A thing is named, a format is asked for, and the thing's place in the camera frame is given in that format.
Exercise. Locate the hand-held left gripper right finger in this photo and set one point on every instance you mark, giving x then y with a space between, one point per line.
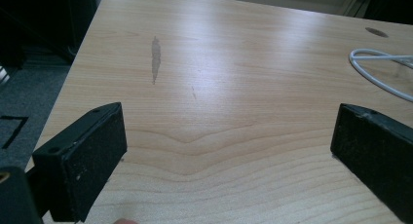
373 152

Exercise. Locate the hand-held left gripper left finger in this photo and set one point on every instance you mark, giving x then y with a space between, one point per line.
79 162

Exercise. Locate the black round table grommet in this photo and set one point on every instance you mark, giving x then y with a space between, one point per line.
376 32

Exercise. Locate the metal floor rail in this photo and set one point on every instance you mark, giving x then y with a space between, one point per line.
3 74

